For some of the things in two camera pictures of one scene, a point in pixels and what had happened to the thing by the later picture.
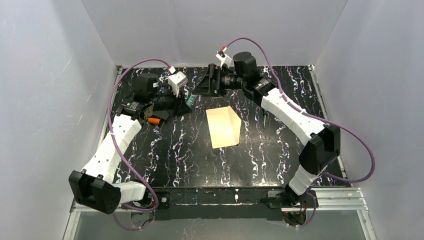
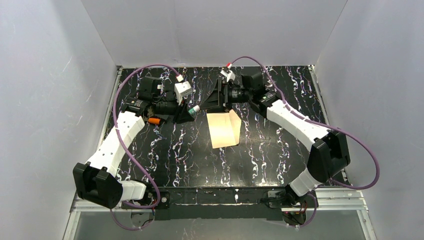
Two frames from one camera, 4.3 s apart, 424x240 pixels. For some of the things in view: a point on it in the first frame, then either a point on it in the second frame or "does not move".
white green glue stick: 190,100 -> 194,110
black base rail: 216,202 does not move
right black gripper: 212,80 -> 223,97
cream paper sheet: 225,125 does not move
